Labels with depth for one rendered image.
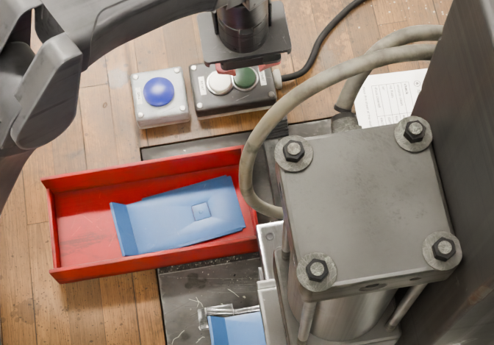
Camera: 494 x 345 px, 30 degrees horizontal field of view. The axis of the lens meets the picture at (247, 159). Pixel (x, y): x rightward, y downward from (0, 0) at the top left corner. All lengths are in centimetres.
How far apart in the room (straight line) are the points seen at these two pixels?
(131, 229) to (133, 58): 24
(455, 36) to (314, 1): 82
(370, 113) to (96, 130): 36
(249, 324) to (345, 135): 53
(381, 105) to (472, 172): 75
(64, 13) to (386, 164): 38
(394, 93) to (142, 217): 36
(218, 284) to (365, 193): 63
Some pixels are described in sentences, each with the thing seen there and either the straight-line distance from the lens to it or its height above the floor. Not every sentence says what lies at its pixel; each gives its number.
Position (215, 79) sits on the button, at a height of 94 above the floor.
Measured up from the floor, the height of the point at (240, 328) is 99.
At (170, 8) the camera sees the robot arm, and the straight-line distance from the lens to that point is 87.
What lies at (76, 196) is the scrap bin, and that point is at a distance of 118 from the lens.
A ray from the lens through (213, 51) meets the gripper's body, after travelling 106.
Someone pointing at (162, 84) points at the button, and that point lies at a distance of 118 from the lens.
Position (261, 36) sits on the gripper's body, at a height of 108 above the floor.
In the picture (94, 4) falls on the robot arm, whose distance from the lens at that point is 83.
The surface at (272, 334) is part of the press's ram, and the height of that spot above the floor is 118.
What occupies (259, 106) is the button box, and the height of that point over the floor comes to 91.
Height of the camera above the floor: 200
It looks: 70 degrees down
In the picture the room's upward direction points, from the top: 3 degrees counter-clockwise
